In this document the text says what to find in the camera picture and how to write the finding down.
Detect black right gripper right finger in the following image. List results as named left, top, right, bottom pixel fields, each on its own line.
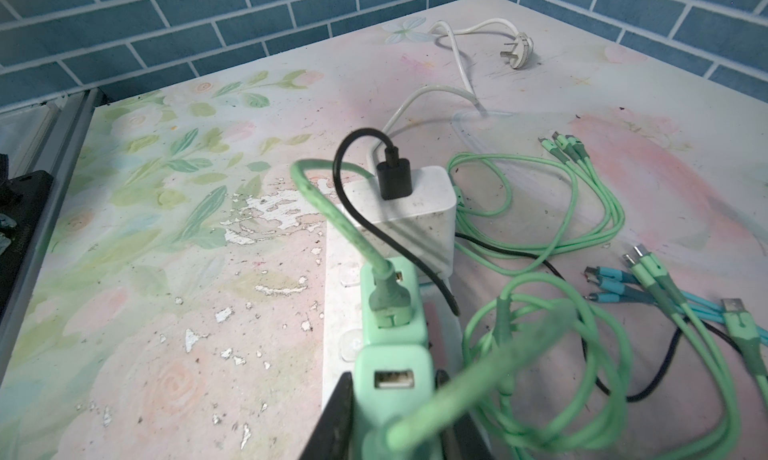
left=434, top=369, right=496, bottom=460

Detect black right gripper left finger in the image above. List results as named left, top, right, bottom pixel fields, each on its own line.
left=299, top=372, right=354, bottom=460

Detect light green charger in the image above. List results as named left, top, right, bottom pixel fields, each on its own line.
left=349, top=344, right=443, bottom=459
left=360, top=257, right=428, bottom=347

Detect white multicolour power strip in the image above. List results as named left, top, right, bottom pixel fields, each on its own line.
left=320, top=216, right=475, bottom=460

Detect white cube charger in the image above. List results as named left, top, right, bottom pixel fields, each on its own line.
left=344, top=166, right=457, bottom=280

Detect light green multi-head cable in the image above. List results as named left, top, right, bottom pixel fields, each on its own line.
left=289, top=131, right=626, bottom=329

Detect black charger cable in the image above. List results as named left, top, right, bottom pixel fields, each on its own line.
left=332, top=128, right=745, bottom=404

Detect teal multi-head cable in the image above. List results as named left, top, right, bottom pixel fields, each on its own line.
left=583, top=265, right=768, bottom=347

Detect white power strip cord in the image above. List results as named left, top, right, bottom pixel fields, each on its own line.
left=365, top=18, right=535, bottom=167

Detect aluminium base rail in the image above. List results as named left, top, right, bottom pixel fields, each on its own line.
left=1, top=89, right=105, bottom=373

